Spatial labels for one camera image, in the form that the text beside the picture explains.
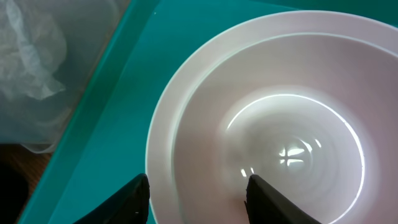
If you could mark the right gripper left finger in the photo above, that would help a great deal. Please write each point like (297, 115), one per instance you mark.
(129, 205)

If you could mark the large pink plate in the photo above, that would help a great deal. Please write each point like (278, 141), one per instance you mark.
(169, 110)

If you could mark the teal serving tray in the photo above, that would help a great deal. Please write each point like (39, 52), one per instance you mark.
(103, 146)

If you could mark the white tissue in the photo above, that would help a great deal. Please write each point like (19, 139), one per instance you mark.
(33, 48)

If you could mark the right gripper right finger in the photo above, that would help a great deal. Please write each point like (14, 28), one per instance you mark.
(265, 205)

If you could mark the clear plastic bin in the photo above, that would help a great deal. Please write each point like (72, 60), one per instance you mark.
(87, 26)

